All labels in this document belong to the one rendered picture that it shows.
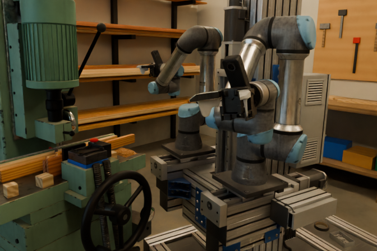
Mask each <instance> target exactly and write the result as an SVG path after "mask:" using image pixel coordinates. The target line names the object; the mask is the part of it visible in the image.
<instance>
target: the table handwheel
mask: <svg viewBox="0 0 377 251"><path fill-rule="evenodd" d="M124 179H133V180H135V181H137V182H138V183H139V184H140V185H139V187H138V188H137V190H135V192H134V193H133V195H132V196H131V197H130V198H129V200H128V201H127V202H126V203H125V204H124V206H123V205H121V204H116V205H112V204H109V203H107V202H105V209H104V210H100V209H98V202H99V201H100V199H101V198H102V196H103V195H104V193H105V192H106V191H107V190H108V189H109V188H110V187H111V186H112V185H114V184H116V183H117V182H119V181H121V180H124ZM141 191H143V194H144V208H143V212H142V216H141V219H140V222H139V224H138V226H137V228H136V229H135V231H134V233H133V234H132V235H131V236H130V238H129V239H128V240H127V241H126V242H125V243H124V241H123V226H124V225H125V224H127V223H128V221H129V219H130V217H131V210H130V209H129V207H130V206H131V204H132V202H133V201H134V200H135V198H136V197H137V196H138V195H139V193H140V192H141ZM151 205H152V195H151V189H150V186H149V183H148V181H147V180H146V179H145V177H144V176H143V175H141V174H140V173H138V172H136V171H133V170H124V171H119V172H117V173H115V174H113V175H111V176H109V177H108V178H107V179H106V180H104V181H103V182H102V183H101V184H100V185H99V186H98V187H97V189H96V190H95V191H94V193H93V194H92V195H91V197H90V199H89V201H88V203H87V205H86V207H85V210H84V213H83V216H82V220H81V229H80V233H81V241H82V245H83V247H84V249H85V251H97V250H96V247H95V245H94V244H93V241H92V239H91V232H90V229H91V221H92V218H93V215H104V216H109V220H110V221H111V222H113V223H115V224H117V225H118V241H119V248H117V249H115V250H113V251H129V250H130V249H131V248H132V247H133V246H134V245H135V244H136V242H137V241H138V240H139V238H140V236H141V235H142V233H143V232H144V230H145V227H146V225H147V223H148V220H149V216H150V212H151Z"/></svg>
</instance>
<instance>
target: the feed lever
mask: <svg viewBox="0 0 377 251"><path fill-rule="evenodd" d="M96 29H97V33H96V35H95V37H94V40H93V42H92V44H91V46H90V48H89V50H88V52H87V54H86V56H85V58H84V60H83V62H82V64H81V67H80V69H79V77H80V75H81V73H82V70H83V69H84V67H85V65H86V63H87V61H88V59H89V57H90V55H91V53H92V51H93V48H94V46H95V44H96V42H97V40H98V38H99V36H100V34H101V32H105V31H106V25H105V24H104V23H98V24H97V26H96ZM73 89H74V88H71V89H69V91H68V92H64V93H61V94H62V99H63V107H66V106H73V105H74V104H75V96H74V94H73V93H72V91H73Z"/></svg>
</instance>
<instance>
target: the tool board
mask: <svg viewBox="0 0 377 251"><path fill-rule="evenodd" d="M312 72H313V73H323V74H331V78H336V79H344V80H359V81H375V82H377V0H319V6H318V19H317V26H316V46H315V50H314V62H313V69H312Z"/></svg>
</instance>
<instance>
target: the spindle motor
mask: <svg viewBox="0 0 377 251"><path fill-rule="evenodd" d="M20 11H21V23H22V38H23V46H24V61H25V76H26V87H28V88H31V89H37V90H62V89H71V88H74V87H77V86H79V68H78V55H77V31H76V4H75V1H74V0H20Z"/></svg>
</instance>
